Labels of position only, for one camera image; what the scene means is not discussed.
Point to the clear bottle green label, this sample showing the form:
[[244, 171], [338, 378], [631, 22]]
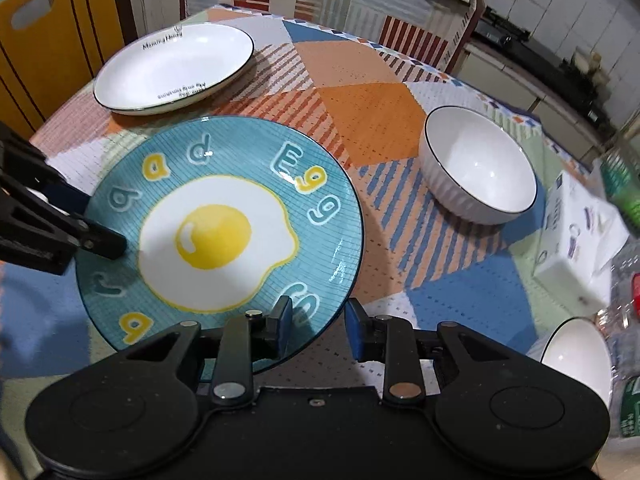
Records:
[[627, 410]]

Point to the cream kettle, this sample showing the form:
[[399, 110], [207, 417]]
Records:
[[590, 64]]

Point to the white ribbed bowl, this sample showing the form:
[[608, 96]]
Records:
[[575, 355], [477, 170]]

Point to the white black-rimmed plate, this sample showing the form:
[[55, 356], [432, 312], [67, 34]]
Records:
[[175, 67]]

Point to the yellow plastic chair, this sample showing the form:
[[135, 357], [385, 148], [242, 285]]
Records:
[[65, 50]]

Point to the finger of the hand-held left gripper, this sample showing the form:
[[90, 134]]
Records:
[[102, 246], [65, 194]]

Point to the black gas stove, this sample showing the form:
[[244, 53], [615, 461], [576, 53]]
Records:
[[540, 55]]

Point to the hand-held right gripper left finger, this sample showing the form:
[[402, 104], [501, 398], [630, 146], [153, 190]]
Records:
[[282, 317]]

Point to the blue fried egg plate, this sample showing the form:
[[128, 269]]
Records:
[[220, 240]]

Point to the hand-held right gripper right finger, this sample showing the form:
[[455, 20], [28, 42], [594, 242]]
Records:
[[352, 327]]

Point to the clear bottle red label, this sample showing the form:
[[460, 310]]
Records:
[[627, 295]]

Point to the green plastic bottle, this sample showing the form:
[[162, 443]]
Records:
[[622, 185]]

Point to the white tissue box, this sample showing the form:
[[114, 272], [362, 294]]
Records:
[[575, 250]]

